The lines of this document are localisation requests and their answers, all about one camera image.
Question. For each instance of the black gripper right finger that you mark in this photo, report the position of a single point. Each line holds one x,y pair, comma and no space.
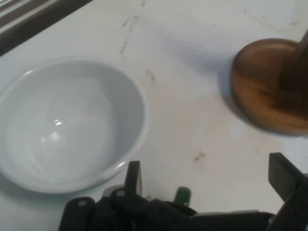
286,183

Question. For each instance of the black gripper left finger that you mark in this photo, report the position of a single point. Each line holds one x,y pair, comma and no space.
113,211

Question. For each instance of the dark green mug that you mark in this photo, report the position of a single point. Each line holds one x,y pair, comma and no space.
183,196

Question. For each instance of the white bowl with blue outside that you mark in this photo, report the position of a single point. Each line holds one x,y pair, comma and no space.
72,125

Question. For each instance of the brown wooden mug tree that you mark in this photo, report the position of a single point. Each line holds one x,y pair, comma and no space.
269,84

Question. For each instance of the aluminium frame rail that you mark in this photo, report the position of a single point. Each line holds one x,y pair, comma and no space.
14,14

